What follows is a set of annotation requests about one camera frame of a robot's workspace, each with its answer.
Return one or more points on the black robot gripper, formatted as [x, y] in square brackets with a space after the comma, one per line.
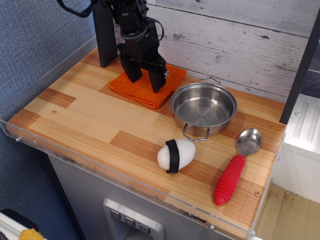
[140, 51]

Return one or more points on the orange knitted cloth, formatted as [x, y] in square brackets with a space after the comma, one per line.
[141, 90]

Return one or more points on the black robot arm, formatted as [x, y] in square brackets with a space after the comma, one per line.
[123, 27]

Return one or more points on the stainless steel pot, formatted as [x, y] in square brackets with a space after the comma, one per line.
[203, 109]

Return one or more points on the white rice ball toy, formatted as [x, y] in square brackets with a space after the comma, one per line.
[175, 155]

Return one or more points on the clear acrylic table guard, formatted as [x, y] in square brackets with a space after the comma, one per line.
[103, 147]

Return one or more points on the grey dispenser button panel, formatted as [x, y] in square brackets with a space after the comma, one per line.
[128, 224]

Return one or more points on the white ridged side counter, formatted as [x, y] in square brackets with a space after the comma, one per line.
[297, 168]

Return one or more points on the dark grey left post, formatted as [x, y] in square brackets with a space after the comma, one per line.
[105, 35]

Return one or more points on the dark grey post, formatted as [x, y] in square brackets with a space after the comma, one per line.
[105, 35]
[302, 71]

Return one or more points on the red handled metal spoon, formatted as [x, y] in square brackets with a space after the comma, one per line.
[248, 143]

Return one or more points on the dark grey right post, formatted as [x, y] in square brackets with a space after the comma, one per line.
[302, 71]

